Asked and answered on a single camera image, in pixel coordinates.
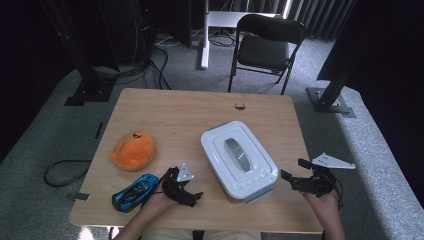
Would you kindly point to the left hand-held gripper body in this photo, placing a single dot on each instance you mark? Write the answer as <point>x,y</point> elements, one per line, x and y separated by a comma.
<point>181,193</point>

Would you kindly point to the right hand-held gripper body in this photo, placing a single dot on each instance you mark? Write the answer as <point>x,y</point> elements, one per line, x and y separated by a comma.
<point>313,185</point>

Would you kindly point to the grey translucent storage box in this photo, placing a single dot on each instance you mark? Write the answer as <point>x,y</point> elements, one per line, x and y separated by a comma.
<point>258,196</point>

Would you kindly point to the blue toy car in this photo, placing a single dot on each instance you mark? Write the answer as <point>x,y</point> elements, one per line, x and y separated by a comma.
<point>135,193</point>

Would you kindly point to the person's right hand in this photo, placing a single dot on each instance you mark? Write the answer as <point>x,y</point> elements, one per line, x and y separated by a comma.
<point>325,205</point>

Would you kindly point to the person's left hand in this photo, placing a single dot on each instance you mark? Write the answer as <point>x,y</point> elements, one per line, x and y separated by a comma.
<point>158,205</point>

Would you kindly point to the orange plush toy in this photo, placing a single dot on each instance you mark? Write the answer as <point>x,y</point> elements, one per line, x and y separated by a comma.
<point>133,151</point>

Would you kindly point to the black metal stand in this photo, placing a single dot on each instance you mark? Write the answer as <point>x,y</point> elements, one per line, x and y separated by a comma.
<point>333,96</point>
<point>90,93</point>

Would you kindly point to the black tape strip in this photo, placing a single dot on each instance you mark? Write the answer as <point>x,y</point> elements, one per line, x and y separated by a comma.
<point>98,131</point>

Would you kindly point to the grey tape strip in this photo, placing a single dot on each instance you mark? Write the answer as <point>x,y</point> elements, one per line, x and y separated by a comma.
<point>78,196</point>

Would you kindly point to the black folding chair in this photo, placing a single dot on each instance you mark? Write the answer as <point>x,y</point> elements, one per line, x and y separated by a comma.
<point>263,51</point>

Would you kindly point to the grey curtain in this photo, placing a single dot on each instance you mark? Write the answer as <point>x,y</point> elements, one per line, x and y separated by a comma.
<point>320,16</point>

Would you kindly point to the black equipment case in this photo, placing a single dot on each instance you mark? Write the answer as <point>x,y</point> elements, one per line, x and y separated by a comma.
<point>173,20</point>

